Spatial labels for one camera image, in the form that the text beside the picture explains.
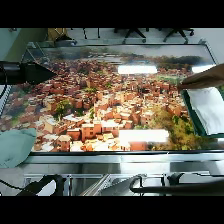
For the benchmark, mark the brown T-shirt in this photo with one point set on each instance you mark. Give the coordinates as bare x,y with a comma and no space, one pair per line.
206,78

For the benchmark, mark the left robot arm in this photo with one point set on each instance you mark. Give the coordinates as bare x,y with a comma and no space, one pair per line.
20,73

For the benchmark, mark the black office chair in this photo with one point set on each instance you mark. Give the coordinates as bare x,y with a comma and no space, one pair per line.
180,32
133,32

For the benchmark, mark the white garment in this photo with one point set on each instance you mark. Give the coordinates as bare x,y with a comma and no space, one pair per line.
210,110

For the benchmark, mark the pale green garment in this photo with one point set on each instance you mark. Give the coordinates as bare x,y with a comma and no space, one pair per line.
15,148

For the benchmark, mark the silver frame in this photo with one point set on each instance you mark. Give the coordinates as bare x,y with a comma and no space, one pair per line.
133,159

